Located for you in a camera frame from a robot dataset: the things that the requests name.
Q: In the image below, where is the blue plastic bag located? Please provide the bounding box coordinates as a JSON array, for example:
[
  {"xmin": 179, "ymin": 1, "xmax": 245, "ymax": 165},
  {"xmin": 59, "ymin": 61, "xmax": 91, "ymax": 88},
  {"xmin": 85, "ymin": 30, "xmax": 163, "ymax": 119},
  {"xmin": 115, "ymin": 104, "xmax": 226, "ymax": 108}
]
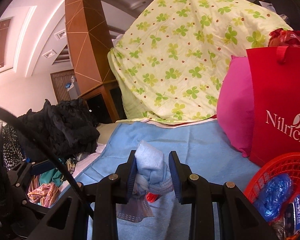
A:
[{"xmin": 253, "ymin": 173, "xmax": 293, "ymax": 222}]

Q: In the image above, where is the orange plastic bag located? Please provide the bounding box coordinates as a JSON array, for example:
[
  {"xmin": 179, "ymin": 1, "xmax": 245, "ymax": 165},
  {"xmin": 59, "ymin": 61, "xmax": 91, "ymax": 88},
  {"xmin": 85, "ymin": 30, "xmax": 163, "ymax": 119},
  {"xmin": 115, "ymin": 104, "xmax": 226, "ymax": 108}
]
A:
[{"xmin": 146, "ymin": 192, "xmax": 162, "ymax": 203}]

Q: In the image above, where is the pink striped cloth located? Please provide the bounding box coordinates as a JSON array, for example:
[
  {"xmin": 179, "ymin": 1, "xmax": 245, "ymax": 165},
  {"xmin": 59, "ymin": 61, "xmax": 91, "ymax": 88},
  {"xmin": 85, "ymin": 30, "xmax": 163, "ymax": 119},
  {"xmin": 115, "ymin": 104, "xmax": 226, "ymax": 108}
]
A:
[{"xmin": 27, "ymin": 176, "xmax": 60, "ymax": 208}]

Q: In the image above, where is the light blue towel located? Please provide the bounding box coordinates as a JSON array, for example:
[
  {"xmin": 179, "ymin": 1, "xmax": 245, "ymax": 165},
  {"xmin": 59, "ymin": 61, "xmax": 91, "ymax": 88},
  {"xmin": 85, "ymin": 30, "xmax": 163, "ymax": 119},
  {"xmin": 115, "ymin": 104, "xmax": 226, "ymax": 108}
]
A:
[{"xmin": 53, "ymin": 121, "xmax": 262, "ymax": 240}]

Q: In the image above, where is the teal cloth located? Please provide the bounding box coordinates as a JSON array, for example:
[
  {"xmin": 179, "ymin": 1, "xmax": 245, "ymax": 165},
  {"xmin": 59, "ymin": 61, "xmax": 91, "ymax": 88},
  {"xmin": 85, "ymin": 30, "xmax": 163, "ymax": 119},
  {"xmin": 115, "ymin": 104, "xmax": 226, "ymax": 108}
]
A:
[{"xmin": 39, "ymin": 168, "xmax": 64, "ymax": 187}]

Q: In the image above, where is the black crumpled clothing pile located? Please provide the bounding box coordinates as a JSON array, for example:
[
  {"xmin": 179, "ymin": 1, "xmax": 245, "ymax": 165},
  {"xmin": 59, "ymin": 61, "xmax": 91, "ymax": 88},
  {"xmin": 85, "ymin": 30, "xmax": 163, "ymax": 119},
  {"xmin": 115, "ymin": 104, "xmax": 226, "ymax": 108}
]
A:
[{"xmin": 2, "ymin": 99, "xmax": 100, "ymax": 170}]

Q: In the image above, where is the magenta pillow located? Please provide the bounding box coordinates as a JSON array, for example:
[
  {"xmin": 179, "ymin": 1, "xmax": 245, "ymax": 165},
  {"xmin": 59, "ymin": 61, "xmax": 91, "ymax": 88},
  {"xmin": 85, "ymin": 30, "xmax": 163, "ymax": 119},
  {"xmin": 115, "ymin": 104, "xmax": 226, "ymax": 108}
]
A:
[{"xmin": 217, "ymin": 56, "xmax": 254, "ymax": 158}]

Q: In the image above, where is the red plastic mesh basket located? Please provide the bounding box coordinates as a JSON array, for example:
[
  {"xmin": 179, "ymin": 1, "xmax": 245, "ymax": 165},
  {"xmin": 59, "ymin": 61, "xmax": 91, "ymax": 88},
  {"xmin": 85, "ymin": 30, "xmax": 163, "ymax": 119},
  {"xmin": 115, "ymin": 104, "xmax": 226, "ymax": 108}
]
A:
[{"xmin": 243, "ymin": 151, "xmax": 300, "ymax": 240}]

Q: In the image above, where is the clover print yellow quilt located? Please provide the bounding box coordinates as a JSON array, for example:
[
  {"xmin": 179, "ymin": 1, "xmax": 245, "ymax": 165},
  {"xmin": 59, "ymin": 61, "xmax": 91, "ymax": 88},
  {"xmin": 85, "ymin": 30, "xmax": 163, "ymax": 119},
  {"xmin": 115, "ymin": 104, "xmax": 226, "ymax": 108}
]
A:
[{"xmin": 108, "ymin": 0, "xmax": 289, "ymax": 124}]

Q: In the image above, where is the red Nilrich paper bag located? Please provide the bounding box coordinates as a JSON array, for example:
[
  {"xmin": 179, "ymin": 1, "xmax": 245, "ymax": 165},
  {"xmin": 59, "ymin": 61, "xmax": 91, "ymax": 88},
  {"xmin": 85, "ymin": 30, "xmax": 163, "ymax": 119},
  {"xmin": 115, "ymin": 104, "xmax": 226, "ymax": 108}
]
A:
[{"xmin": 247, "ymin": 46, "xmax": 300, "ymax": 166}]

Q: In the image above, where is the brown wooden headboard cabinet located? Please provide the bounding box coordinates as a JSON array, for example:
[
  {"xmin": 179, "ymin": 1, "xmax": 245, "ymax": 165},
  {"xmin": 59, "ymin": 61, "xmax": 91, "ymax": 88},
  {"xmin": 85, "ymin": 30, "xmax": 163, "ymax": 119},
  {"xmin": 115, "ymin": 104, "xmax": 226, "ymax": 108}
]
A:
[{"xmin": 65, "ymin": 0, "xmax": 126, "ymax": 122}]

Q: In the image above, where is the black cable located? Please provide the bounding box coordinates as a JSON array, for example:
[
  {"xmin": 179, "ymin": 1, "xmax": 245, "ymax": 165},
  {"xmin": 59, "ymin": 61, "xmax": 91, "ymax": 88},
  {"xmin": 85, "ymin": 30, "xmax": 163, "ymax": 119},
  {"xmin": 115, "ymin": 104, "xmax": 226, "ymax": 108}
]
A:
[{"xmin": 0, "ymin": 103, "xmax": 94, "ymax": 218}]

